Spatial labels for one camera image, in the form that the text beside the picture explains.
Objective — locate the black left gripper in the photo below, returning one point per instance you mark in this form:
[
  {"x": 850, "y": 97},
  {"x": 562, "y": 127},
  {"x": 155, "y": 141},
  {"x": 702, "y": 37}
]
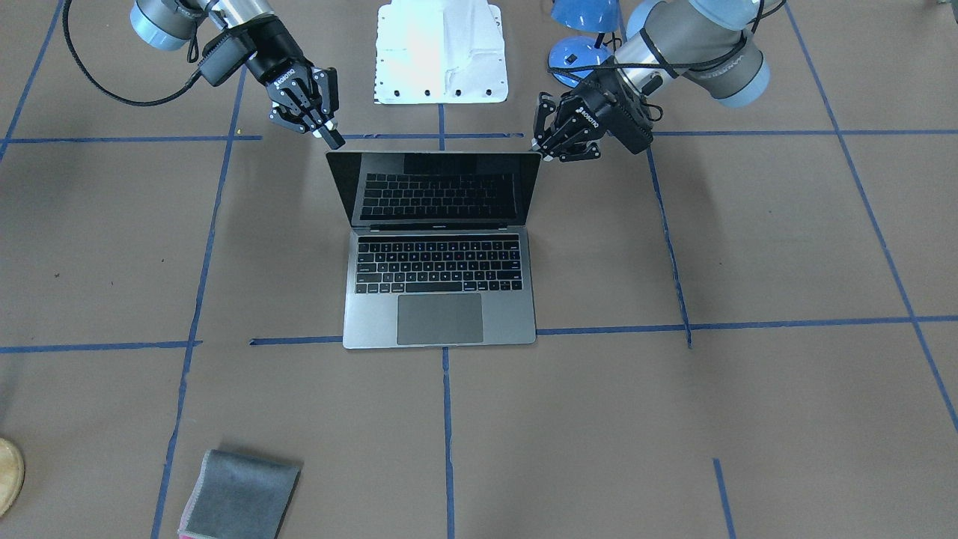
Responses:
[{"x": 593, "y": 107}]

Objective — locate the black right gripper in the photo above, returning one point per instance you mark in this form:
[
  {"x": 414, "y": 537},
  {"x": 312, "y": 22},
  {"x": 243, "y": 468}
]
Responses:
[{"x": 275, "y": 61}]

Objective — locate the grey laptop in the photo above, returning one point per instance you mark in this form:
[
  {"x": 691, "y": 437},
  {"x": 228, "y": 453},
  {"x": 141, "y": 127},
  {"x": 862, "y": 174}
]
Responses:
[{"x": 439, "y": 250}]

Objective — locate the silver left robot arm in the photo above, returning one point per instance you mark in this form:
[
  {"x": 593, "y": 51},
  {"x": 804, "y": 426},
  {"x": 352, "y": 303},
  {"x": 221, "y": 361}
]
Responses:
[{"x": 710, "y": 43}]

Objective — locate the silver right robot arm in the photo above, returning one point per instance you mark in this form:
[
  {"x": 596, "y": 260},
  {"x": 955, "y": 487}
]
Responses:
[{"x": 169, "y": 25}]

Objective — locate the blue desk lamp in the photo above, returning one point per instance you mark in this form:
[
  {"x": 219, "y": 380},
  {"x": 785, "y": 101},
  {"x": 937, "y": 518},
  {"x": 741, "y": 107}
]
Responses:
[{"x": 593, "y": 21}]

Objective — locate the grey folded cloth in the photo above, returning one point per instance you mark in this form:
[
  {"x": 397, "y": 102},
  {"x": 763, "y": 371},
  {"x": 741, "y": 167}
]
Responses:
[{"x": 238, "y": 496}]

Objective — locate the wooden mug tree stand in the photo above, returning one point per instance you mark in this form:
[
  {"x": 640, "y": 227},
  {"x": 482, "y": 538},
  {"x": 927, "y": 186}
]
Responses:
[{"x": 13, "y": 473}]

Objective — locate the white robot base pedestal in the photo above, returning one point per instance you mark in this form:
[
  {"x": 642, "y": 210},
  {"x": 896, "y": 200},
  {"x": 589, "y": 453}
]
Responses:
[{"x": 440, "y": 52}]

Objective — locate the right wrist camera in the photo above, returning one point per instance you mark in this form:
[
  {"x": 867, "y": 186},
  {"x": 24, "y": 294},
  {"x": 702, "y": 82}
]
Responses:
[{"x": 223, "y": 56}]

